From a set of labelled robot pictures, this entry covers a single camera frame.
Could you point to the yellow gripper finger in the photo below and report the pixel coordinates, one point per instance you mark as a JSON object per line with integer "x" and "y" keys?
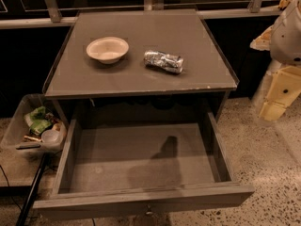
{"x": 262, "y": 42}
{"x": 284, "y": 89}

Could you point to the silver redbull can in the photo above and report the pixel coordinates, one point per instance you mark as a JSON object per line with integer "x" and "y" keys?
{"x": 164, "y": 61}

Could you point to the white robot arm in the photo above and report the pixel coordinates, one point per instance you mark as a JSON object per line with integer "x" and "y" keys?
{"x": 283, "y": 40}

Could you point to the metal drawer knob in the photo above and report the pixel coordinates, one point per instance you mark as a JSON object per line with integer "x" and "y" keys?
{"x": 149, "y": 211}

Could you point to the open grey top drawer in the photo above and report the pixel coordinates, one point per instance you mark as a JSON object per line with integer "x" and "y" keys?
{"x": 108, "y": 171}

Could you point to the metal railing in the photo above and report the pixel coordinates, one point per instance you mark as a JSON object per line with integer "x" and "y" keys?
{"x": 39, "y": 13}

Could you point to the white paper bowl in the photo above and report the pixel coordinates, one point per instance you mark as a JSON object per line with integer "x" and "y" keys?
{"x": 108, "y": 50}

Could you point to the grey wooden cabinet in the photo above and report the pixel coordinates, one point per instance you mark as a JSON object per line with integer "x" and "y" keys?
{"x": 177, "y": 32}

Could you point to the clear plastic cup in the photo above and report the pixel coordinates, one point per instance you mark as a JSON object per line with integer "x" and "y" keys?
{"x": 50, "y": 136}

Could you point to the green snack bag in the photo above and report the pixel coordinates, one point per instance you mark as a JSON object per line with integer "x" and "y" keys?
{"x": 36, "y": 120}

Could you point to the clear plastic bin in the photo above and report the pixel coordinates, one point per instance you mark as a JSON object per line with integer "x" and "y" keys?
{"x": 18, "y": 137}

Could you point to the black floor bar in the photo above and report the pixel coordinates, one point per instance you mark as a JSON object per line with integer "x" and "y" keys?
{"x": 33, "y": 189}

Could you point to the white diagonal post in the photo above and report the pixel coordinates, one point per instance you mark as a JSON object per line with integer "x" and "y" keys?
{"x": 258, "y": 98}

